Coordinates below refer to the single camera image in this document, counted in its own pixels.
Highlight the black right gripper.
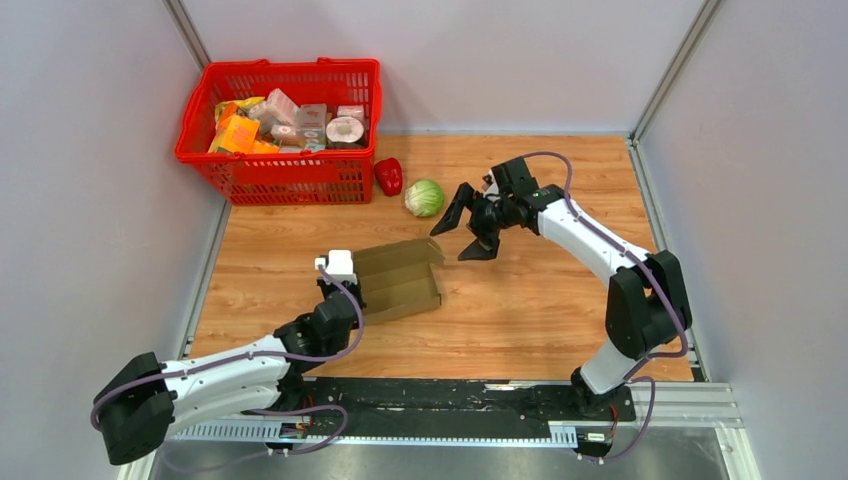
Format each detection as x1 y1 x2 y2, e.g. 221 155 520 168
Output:
429 183 513 261

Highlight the brown cardboard box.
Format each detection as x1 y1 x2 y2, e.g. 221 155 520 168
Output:
352 237 444 325

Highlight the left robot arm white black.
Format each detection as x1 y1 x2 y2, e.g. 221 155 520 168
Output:
90 276 366 466

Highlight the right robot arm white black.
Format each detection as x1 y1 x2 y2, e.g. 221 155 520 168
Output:
430 156 692 419

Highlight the beige small box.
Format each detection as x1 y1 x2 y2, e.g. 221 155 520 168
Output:
296 103 328 151

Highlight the orange snack box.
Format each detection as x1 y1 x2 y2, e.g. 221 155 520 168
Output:
207 114 260 154

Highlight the green cabbage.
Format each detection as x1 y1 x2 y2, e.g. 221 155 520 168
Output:
404 179 445 218

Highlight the red bell pepper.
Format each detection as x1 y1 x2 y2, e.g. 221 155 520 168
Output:
373 157 404 197

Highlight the red plastic shopping basket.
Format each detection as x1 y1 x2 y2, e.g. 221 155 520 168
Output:
175 57 382 206

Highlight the white tape roll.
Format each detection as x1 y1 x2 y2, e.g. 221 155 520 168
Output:
325 116 366 149

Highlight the pink white carton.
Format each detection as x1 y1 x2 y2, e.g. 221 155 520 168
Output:
249 88 299 131

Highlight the yellow snack packet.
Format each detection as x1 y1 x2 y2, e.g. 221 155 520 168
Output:
214 96 265 122

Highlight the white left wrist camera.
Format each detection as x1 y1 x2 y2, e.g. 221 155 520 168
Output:
314 249 358 284

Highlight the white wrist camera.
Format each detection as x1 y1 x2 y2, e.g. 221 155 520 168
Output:
481 171 500 198
314 249 358 284

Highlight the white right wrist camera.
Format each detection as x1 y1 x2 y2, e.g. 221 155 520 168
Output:
481 171 500 198

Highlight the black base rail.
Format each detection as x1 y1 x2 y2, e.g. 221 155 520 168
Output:
158 376 743 458

